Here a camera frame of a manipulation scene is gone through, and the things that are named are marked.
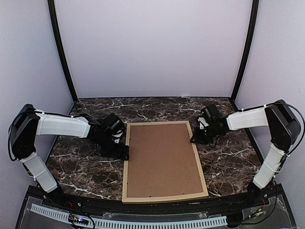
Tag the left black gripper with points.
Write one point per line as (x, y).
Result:
(120, 153)

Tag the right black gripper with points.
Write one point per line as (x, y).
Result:
(198, 139)

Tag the brown backing board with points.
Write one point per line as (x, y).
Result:
(164, 159)

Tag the light wooden picture frame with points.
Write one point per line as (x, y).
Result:
(164, 162)

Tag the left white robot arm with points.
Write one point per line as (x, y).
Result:
(30, 123)

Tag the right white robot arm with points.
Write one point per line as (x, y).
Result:
(279, 117)

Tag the small circuit board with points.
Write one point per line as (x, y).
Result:
(77, 221)

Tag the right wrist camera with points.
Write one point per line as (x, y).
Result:
(209, 115)

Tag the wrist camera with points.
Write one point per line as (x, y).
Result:
(114, 127)
(209, 115)

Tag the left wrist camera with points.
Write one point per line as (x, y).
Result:
(114, 127)

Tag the black front rail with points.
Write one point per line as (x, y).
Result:
(233, 204)

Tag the white slotted cable duct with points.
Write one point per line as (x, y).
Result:
(129, 221)

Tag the right black corner post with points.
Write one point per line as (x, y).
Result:
(246, 51)

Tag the black corner post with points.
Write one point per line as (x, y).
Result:
(60, 49)
(246, 51)

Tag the left black corner post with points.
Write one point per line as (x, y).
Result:
(60, 49)

